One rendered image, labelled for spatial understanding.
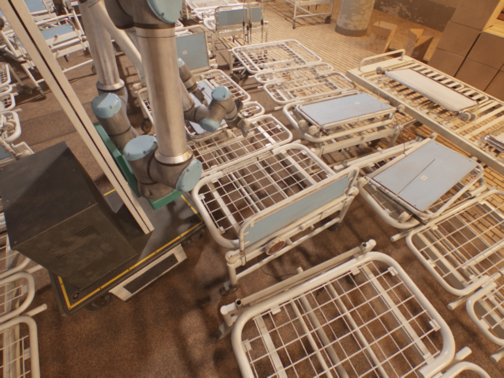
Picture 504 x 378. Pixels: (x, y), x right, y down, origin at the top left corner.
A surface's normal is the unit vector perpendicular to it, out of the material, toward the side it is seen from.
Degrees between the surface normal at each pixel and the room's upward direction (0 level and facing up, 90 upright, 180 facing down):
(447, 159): 5
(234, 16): 90
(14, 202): 0
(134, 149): 5
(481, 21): 90
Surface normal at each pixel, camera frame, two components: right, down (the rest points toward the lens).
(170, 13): 0.90, 0.24
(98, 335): 0.00, -0.64
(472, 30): -0.77, 0.49
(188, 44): 0.51, 0.67
